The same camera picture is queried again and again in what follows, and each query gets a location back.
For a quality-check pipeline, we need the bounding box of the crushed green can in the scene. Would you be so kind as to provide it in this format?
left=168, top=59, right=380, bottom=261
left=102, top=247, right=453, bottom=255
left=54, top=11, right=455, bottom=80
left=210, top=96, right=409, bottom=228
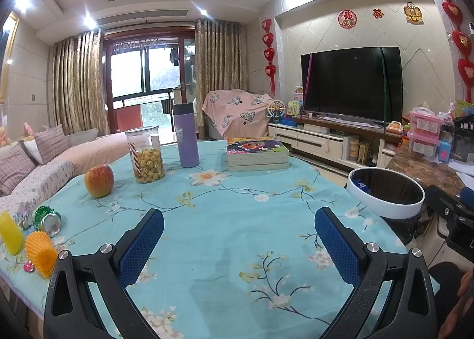
left=34, top=206, right=62, bottom=238

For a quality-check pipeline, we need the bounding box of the round red wall decal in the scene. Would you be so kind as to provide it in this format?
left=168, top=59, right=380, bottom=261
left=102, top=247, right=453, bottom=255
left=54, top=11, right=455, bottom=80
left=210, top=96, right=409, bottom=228
left=338, top=9, right=356, bottom=28

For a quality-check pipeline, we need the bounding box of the beige patterned curtain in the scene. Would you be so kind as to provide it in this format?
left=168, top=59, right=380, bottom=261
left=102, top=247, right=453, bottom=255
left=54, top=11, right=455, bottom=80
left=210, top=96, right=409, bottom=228
left=52, top=30, right=112, bottom=136
left=194, top=18, right=249, bottom=140

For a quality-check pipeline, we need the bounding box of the pastel toy house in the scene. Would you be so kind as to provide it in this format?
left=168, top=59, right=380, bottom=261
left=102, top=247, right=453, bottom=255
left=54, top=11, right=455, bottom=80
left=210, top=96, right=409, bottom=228
left=287, top=85, right=304, bottom=115

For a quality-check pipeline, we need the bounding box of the white television cabinet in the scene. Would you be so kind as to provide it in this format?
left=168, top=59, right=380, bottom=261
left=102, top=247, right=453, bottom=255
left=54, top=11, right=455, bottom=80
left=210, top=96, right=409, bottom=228
left=268, top=117, right=404, bottom=171

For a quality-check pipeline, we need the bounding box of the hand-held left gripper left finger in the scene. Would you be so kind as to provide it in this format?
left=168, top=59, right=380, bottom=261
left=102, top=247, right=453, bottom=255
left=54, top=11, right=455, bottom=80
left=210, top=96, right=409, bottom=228
left=44, top=208, right=165, bottom=339

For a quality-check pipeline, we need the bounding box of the stack of books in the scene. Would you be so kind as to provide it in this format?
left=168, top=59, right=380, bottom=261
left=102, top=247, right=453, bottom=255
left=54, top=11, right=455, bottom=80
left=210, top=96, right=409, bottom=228
left=227, top=156, right=290, bottom=172

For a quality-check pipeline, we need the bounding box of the gold framed landscape painting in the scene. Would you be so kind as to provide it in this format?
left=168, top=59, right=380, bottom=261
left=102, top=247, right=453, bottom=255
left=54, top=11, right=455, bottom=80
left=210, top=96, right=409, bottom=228
left=0, top=11, right=20, bottom=103

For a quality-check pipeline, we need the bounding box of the white rimmed trash bin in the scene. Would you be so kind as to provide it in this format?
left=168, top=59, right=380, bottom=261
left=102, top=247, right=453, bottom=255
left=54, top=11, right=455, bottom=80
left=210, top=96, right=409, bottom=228
left=345, top=168, right=425, bottom=247

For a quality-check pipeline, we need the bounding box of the toy ferris wheel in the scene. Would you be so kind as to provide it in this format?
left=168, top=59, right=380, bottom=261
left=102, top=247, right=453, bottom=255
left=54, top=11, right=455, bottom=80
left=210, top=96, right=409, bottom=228
left=266, top=99, right=286, bottom=119

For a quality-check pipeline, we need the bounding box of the brown marble counter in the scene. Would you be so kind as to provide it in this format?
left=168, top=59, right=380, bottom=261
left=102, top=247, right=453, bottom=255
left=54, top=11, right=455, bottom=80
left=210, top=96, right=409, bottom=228
left=385, top=143, right=474, bottom=192

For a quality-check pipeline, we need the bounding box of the person's right hand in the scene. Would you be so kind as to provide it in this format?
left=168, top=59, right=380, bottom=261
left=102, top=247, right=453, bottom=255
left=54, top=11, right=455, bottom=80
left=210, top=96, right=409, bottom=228
left=439, top=269, right=474, bottom=339

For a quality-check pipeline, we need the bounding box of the red yellow apple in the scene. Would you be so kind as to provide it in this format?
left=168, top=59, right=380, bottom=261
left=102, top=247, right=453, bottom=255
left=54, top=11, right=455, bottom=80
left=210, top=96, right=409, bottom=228
left=84, top=164, right=115, bottom=198

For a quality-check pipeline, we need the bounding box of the red heart decoration string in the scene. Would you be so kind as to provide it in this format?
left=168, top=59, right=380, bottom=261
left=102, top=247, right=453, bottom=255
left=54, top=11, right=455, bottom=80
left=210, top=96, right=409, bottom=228
left=431, top=0, right=474, bottom=103
left=261, top=18, right=278, bottom=95

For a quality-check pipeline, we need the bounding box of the crumpled foil wrapper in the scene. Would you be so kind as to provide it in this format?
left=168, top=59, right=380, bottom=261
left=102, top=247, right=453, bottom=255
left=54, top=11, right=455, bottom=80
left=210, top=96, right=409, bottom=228
left=11, top=200, right=38, bottom=229

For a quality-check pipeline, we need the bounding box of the yellow figure wall decal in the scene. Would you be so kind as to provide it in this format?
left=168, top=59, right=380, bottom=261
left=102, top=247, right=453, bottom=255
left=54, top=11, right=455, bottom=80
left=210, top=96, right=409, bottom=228
left=403, top=1, right=423, bottom=24

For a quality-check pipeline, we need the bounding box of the orange foam net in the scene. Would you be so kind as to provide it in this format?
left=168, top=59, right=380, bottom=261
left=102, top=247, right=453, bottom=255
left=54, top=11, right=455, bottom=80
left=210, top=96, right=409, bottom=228
left=25, top=231, right=59, bottom=278

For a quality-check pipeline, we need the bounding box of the pink patterned cover cloth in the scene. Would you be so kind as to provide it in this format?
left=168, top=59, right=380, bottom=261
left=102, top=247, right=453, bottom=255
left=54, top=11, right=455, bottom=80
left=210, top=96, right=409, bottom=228
left=201, top=90, right=276, bottom=140

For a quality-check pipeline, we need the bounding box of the red framed balcony door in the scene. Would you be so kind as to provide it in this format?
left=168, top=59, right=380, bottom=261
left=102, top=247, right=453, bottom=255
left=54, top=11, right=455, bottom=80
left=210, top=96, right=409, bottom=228
left=103, top=26, right=197, bottom=136

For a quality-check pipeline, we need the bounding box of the pink storage box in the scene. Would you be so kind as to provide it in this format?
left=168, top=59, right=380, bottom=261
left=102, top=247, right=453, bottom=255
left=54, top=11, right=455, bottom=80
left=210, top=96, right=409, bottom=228
left=409, top=110, right=445, bottom=138
left=407, top=134, right=441, bottom=158

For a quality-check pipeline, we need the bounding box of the pale covered sofa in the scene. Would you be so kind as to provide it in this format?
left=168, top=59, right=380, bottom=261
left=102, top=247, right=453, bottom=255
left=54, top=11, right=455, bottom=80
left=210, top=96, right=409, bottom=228
left=0, top=128, right=134, bottom=214

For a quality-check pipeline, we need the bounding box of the pink striped pillow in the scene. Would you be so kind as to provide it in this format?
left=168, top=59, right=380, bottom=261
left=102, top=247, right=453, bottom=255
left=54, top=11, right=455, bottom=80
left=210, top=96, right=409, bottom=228
left=34, top=124, right=69, bottom=166
left=0, top=143, right=38, bottom=197

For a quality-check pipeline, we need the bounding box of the small yellow foam net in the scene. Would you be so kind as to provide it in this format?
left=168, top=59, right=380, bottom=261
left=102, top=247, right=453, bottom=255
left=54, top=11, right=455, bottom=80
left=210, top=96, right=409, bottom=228
left=0, top=211, right=25, bottom=255

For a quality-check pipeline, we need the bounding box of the glass jar of popcorn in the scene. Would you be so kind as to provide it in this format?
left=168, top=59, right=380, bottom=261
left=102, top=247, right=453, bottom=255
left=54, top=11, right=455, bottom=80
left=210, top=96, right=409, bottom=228
left=125, top=125, right=164, bottom=184

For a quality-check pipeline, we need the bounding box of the purple thermos bottle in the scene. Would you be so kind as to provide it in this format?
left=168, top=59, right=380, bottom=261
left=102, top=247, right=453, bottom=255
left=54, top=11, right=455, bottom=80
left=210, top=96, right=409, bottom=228
left=173, top=103, right=201, bottom=168

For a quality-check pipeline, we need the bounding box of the black flat television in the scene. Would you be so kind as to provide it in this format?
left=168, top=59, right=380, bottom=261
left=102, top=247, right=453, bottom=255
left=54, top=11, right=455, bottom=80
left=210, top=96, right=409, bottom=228
left=300, top=46, right=403, bottom=127

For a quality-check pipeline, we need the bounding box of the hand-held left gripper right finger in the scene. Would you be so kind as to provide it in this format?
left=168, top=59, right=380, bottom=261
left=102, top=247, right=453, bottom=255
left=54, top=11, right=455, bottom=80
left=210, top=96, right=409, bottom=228
left=314, top=207, right=439, bottom=339

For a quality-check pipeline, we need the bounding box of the teal floral tablecloth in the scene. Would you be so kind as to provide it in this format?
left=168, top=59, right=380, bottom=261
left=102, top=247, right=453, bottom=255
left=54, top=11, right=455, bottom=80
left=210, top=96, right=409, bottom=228
left=0, top=139, right=441, bottom=339

